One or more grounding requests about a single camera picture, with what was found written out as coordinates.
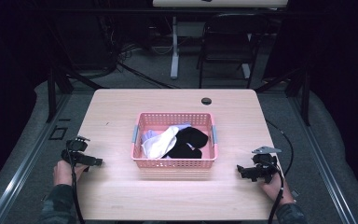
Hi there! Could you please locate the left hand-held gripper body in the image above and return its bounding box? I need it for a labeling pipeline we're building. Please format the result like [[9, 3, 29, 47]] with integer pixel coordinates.
[[61, 135, 91, 167]]

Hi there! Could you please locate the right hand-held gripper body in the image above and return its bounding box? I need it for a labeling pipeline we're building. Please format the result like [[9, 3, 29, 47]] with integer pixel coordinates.
[[250, 146, 282, 185]]

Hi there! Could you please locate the black sock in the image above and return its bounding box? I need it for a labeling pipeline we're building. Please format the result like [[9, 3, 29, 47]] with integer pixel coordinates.
[[162, 126, 210, 160]]

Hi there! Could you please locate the white sock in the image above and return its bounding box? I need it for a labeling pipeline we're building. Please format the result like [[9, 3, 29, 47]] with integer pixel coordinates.
[[140, 125, 180, 160]]

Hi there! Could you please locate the pink plastic basket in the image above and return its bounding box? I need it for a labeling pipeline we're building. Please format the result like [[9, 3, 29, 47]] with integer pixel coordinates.
[[131, 112, 219, 171]]

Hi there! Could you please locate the person's left hand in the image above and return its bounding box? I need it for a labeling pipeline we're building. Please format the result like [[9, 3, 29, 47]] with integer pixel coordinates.
[[52, 160, 90, 187]]

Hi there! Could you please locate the person's right hand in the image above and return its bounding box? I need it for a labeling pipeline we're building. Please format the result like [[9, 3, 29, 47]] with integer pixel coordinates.
[[259, 173, 296, 206]]

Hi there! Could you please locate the black metal stand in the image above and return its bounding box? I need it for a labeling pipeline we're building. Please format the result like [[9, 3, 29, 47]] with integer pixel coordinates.
[[45, 66, 110, 124], [255, 66, 311, 127]]

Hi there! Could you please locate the lavender sock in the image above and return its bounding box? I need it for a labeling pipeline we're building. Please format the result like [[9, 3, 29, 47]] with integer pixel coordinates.
[[141, 123, 192, 145]]

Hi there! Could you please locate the black folding chair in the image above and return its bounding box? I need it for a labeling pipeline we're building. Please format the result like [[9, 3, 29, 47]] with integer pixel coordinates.
[[196, 12, 269, 90]]

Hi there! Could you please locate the white desk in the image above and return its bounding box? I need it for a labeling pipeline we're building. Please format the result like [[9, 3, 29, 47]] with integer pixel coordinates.
[[152, 0, 289, 80]]

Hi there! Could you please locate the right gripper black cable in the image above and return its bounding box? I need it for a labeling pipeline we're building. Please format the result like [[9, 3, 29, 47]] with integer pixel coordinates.
[[264, 119, 295, 224]]

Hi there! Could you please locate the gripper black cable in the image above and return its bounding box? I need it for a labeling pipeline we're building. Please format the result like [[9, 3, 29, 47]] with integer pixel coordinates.
[[65, 148, 86, 224], [264, 119, 295, 224]]

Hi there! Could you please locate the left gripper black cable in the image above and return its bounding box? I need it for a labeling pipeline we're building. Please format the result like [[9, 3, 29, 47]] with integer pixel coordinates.
[[65, 148, 86, 224]]

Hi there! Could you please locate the black floor cable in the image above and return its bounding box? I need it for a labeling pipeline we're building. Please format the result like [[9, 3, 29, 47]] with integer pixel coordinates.
[[116, 60, 181, 91]]

